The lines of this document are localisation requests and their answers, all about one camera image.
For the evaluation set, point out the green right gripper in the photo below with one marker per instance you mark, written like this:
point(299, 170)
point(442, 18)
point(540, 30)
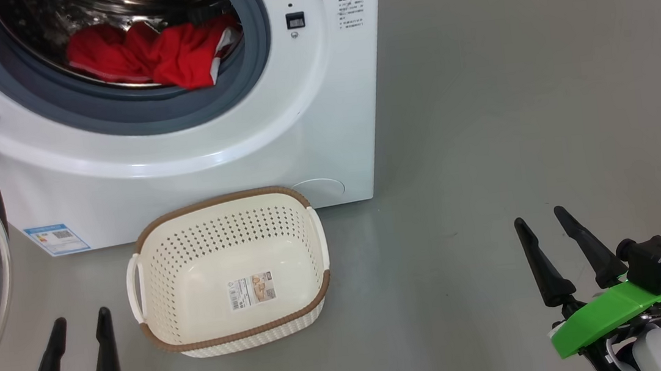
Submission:
point(602, 316)

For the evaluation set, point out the red cloth garment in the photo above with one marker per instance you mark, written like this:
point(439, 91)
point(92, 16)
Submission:
point(181, 53)

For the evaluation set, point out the cream perforated laundry basket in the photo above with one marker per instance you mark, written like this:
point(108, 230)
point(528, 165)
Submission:
point(216, 271)

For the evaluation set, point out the printed product label sticker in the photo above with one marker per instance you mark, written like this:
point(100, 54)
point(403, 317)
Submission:
point(252, 291)

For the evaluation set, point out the white front-load washing machine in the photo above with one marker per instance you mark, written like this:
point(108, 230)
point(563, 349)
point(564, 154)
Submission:
point(183, 182)

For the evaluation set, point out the steel drum with red clothes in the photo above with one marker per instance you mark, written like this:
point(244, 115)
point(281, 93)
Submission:
point(43, 25)

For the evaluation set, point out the black door latch socket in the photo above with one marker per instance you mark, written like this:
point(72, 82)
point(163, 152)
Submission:
point(295, 20)

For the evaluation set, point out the blue energy label sticker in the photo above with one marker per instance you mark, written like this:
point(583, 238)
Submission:
point(57, 239)

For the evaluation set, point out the round white filter cover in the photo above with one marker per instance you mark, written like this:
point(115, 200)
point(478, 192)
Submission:
point(319, 191)

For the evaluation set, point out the printed text notice label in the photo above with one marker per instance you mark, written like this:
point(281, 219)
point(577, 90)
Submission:
point(351, 11)

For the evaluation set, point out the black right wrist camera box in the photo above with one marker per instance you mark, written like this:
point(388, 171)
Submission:
point(655, 262)

